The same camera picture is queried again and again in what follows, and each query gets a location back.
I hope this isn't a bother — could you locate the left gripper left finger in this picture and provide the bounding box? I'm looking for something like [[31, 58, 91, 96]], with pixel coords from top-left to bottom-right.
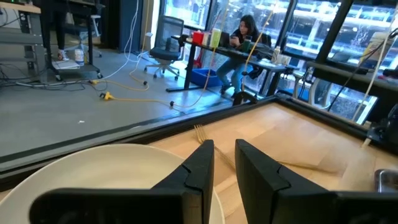
[[29, 139, 215, 224]]

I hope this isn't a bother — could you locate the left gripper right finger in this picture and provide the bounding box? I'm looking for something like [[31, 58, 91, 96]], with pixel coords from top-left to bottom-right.
[[234, 138, 398, 224]]

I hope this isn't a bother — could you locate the white ribbed plate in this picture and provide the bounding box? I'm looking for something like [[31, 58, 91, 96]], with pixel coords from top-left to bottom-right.
[[0, 142, 226, 224]]

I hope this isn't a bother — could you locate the metal serving tray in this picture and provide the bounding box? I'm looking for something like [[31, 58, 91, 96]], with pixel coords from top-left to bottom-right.
[[374, 169, 398, 193]]

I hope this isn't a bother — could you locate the white office chair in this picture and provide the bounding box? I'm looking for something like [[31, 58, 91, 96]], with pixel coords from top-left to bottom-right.
[[307, 77, 334, 110]]

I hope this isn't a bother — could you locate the blue plastic bin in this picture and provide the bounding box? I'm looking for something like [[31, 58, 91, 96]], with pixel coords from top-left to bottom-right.
[[190, 68, 223, 88]]

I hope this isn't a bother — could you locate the black office desk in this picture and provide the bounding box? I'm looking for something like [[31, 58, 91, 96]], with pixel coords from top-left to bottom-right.
[[165, 34, 299, 97]]

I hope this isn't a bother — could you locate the grey mesh office chair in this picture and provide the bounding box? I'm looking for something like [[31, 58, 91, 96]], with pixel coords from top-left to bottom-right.
[[143, 15, 185, 82]]

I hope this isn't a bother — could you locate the green bottle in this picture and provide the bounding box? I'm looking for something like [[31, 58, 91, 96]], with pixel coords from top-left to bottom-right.
[[242, 35, 252, 53]]

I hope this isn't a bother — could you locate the black laptop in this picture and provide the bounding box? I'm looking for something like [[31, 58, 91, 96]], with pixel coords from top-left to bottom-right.
[[219, 30, 231, 48]]

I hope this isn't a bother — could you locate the green cup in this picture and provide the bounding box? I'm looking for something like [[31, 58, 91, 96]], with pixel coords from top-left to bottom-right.
[[210, 28, 222, 49]]

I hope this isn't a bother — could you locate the red container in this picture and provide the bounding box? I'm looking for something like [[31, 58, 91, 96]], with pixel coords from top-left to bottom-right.
[[192, 30, 205, 45]]

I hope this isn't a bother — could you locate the seated person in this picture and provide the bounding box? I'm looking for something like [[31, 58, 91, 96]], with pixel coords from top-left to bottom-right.
[[216, 14, 272, 96]]

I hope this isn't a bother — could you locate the white bottle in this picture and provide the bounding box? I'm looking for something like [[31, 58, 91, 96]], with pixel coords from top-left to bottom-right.
[[74, 48, 85, 67]]

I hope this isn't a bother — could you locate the black wheeled stand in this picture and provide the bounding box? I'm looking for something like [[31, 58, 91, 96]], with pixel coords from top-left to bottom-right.
[[46, 0, 104, 81]]

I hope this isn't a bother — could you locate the standing person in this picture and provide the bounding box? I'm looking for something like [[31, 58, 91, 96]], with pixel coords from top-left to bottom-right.
[[39, 0, 71, 62]]

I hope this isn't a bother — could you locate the grey wooden-top desk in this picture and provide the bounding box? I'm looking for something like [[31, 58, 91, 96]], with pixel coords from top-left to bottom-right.
[[0, 1, 48, 82]]

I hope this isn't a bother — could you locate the yellow hanging cable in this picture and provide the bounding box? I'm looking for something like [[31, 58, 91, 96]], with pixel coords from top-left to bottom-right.
[[241, 0, 279, 91], [172, 0, 231, 109]]

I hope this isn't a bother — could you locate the yellow floor extension cord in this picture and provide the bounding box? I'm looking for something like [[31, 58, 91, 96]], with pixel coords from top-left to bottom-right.
[[89, 46, 175, 108]]

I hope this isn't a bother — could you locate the black hanging cable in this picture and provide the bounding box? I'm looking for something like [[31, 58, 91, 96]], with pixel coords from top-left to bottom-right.
[[326, 27, 398, 113]]

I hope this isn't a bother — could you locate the white rope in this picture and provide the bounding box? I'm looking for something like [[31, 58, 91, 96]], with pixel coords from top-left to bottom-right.
[[351, 9, 398, 123]]

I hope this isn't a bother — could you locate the white cable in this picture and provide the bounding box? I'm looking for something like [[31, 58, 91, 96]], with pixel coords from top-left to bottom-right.
[[101, 0, 141, 81]]

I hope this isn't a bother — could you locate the floor cable bundle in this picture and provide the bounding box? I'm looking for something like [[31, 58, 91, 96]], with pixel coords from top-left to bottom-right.
[[0, 62, 94, 91]]

